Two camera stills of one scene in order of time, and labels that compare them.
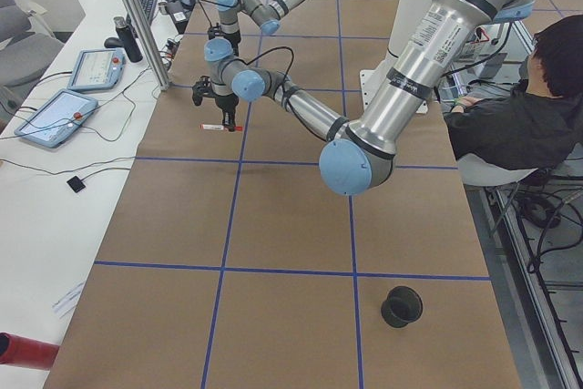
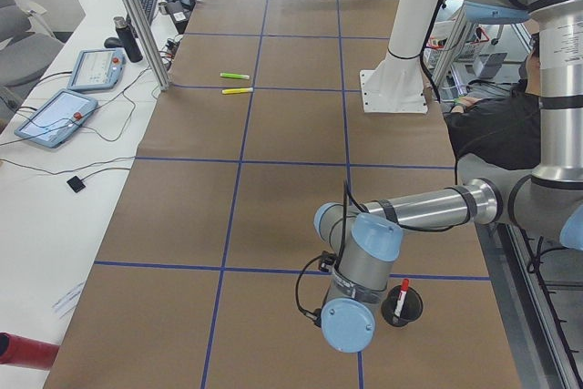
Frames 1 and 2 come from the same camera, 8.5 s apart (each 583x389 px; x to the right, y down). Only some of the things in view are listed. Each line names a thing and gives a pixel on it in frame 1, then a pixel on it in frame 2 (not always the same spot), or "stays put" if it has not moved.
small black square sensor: (76, 184) stays put
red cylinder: (26, 353) stays put
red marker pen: (217, 127) → (404, 287)
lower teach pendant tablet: (56, 118) stays put
